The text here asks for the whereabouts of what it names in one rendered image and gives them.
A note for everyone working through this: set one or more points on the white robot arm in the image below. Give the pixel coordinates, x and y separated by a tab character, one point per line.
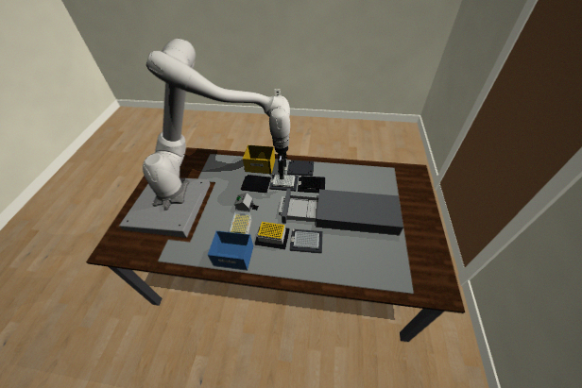
175	66

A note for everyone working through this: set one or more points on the blue open-top bin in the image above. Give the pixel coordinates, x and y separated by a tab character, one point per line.
228	250

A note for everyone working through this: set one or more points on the grey bench mat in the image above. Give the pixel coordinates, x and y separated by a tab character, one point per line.
352	258

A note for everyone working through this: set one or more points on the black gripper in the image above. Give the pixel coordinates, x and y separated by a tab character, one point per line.
282	160

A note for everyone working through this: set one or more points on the yellow open-top bin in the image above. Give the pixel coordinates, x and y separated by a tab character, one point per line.
259	159

